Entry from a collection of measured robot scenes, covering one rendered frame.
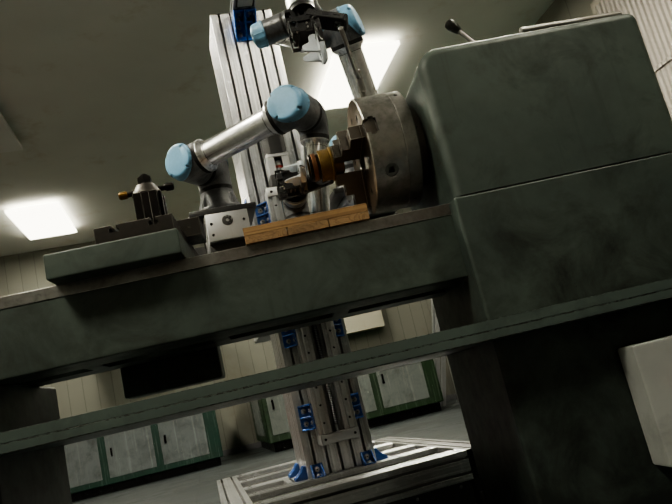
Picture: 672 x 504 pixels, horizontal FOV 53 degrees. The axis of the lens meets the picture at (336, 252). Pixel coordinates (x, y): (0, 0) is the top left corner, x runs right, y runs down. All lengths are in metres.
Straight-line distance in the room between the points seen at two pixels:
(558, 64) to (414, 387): 6.88
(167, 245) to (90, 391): 8.81
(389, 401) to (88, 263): 6.96
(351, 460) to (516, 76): 1.40
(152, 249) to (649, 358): 1.11
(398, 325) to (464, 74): 9.11
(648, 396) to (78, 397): 9.27
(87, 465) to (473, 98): 7.27
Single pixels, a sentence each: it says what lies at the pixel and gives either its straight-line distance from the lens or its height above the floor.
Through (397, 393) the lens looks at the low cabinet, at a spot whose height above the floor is 0.32.
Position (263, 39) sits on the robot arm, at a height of 1.52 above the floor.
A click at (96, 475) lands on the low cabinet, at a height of 0.22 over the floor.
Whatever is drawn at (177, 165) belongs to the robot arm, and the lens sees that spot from 2.26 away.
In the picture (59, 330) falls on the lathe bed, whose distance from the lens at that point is 1.65.
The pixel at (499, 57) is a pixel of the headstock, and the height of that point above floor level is 1.19.
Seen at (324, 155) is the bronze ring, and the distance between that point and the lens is 1.80.
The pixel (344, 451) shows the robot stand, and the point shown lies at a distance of 2.45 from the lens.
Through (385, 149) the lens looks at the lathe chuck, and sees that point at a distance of 1.70.
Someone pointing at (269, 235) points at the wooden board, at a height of 0.87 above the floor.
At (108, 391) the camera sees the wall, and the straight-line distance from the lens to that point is 10.28.
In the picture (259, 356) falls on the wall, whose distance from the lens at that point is 10.26.
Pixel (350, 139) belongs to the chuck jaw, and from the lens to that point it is 1.71.
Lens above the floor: 0.48
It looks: 12 degrees up
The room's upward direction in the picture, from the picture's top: 13 degrees counter-clockwise
